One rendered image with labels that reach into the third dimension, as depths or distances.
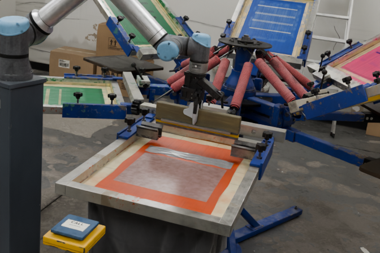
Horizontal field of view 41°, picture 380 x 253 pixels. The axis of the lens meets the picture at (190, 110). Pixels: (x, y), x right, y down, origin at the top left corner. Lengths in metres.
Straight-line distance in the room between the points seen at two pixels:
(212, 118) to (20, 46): 0.80
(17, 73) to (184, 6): 4.47
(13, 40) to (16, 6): 5.42
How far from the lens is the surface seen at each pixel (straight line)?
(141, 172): 1.88
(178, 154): 2.06
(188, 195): 1.75
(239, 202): 1.67
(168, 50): 1.85
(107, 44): 6.30
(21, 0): 7.41
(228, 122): 2.03
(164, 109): 2.10
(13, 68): 2.07
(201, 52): 1.98
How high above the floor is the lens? 1.73
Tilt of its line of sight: 17 degrees down
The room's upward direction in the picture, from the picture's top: 6 degrees clockwise
